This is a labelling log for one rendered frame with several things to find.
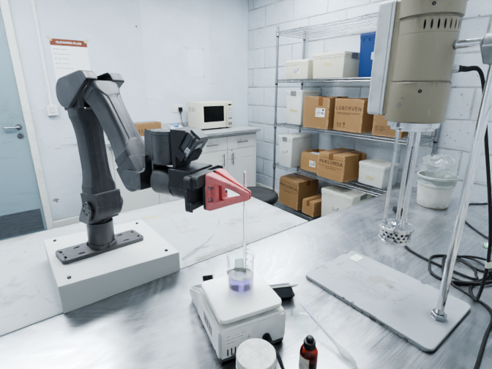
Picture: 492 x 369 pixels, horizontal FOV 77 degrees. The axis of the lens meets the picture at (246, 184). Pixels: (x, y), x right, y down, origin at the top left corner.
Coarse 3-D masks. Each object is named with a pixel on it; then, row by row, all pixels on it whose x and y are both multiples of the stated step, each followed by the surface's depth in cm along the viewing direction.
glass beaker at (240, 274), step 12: (228, 252) 58; (240, 252) 60; (252, 252) 59; (228, 264) 57; (240, 264) 55; (252, 264) 56; (228, 276) 57; (240, 276) 56; (252, 276) 57; (228, 288) 58; (240, 288) 57; (252, 288) 58
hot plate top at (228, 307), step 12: (204, 288) 59; (216, 288) 59; (264, 288) 59; (216, 300) 56; (228, 300) 56; (240, 300) 56; (252, 300) 56; (264, 300) 56; (276, 300) 56; (216, 312) 53; (228, 312) 53; (240, 312) 53; (252, 312) 53
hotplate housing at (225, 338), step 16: (192, 288) 68; (208, 304) 57; (208, 320) 56; (240, 320) 53; (256, 320) 54; (272, 320) 55; (224, 336) 51; (240, 336) 53; (256, 336) 54; (272, 336) 56; (224, 352) 52
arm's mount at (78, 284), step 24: (48, 240) 83; (72, 240) 83; (144, 240) 84; (72, 264) 71; (96, 264) 72; (120, 264) 72; (144, 264) 74; (168, 264) 78; (72, 288) 65; (96, 288) 68; (120, 288) 71
